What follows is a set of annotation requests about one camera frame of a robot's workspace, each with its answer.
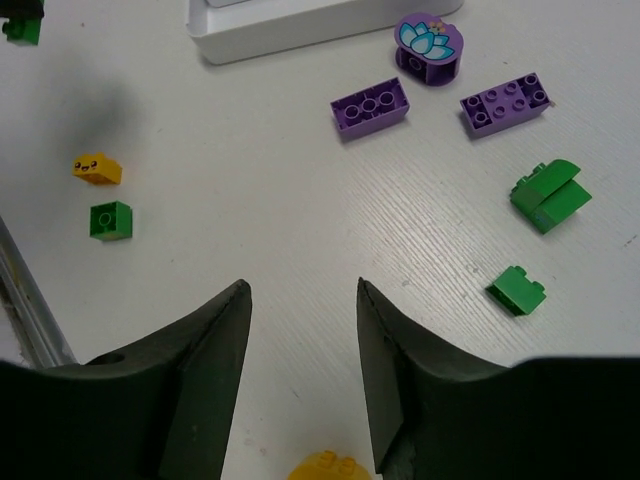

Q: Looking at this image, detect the aluminium table frame rail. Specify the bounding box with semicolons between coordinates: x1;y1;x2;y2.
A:
1;220;76;368

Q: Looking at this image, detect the purple lego brick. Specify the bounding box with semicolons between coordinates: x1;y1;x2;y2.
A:
460;73;551;138
330;77;410;141

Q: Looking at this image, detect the white divided sorting tray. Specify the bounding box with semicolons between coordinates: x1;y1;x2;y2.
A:
186;0;464;65

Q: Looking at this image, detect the green 2x4 lego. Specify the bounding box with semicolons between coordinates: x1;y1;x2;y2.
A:
2;18;41;46

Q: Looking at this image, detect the small yellow smiley lego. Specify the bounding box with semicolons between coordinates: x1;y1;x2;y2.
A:
72;152;123;186

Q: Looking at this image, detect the purple lego brick left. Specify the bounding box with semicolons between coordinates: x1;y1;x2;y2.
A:
330;77;410;141

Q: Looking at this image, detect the purple lego brick right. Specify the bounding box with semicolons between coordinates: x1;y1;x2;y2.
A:
460;73;551;138

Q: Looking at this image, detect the large yellow rounded lego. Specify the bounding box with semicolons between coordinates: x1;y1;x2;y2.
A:
287;450;372;480

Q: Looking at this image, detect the small green lego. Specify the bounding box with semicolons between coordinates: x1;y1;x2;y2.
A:
485;266;546;317

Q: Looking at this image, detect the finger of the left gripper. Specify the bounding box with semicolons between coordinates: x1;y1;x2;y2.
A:
0;0;44;20

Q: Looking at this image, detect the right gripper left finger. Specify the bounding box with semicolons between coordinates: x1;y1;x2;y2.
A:
1;280;252;479

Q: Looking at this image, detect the green bush lego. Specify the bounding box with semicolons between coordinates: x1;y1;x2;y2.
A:
509;159;592;234

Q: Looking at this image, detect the green square lego near front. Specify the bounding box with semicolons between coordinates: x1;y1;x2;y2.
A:
89;201;133;242

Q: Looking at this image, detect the purple round flower lego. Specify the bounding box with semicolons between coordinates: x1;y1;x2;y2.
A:
394;12;464;87

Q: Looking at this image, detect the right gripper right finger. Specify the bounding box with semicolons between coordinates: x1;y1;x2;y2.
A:
356;280;639;479

